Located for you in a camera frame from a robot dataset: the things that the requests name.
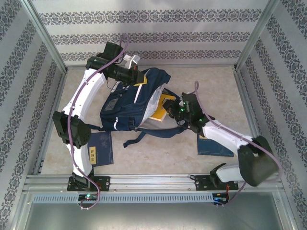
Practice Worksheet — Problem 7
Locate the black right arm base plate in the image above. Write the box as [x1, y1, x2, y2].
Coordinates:
[194, 174, 238, 191]

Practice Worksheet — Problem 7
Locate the aluminium left corner post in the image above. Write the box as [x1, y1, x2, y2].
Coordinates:
[20, 0, 69, 72]

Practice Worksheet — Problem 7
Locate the grey slotted cable duct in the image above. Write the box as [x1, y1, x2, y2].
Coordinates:
[32, 193, 214, 204]

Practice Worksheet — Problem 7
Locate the aluminium left side rail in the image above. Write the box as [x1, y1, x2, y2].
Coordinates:
[32, 69, 69, 175]

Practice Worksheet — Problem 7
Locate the grey sheet metal panel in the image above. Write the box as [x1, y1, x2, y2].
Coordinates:
[14, 191, 295, 230]

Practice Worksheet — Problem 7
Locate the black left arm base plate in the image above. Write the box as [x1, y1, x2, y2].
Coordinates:
[67, 176, 111, 192]

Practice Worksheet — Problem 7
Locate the aluminium corner post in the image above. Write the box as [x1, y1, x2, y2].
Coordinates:
[20, 0, 69, 72]
[234, 0, 281, 72]

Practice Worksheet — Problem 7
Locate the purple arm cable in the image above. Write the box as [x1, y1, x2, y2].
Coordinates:
[193, 80, 283, 207]
[68, 34, 130, 211]

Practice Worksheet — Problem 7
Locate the navy book wide yellow label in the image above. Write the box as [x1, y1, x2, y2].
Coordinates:
[197, 133, 234, 157]

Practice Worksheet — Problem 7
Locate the navy book corner yellow label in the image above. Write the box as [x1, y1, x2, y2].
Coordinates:
[88, 131, 114, 167]

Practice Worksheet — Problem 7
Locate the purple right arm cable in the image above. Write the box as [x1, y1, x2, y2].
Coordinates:
[193, 80, 283, 207]

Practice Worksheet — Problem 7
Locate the navy blue school backpack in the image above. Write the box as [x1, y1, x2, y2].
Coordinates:
[99, 68, 190, 148]

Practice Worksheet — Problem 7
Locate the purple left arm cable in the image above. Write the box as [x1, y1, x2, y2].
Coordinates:
[68, 34, 130, 211]

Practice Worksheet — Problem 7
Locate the aluminium right corner post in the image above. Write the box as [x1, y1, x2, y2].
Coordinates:
[234, 0, 281, 72]

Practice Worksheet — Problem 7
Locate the thin aluminium wall rail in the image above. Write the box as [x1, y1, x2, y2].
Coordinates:
[66, 64, 237, 70]

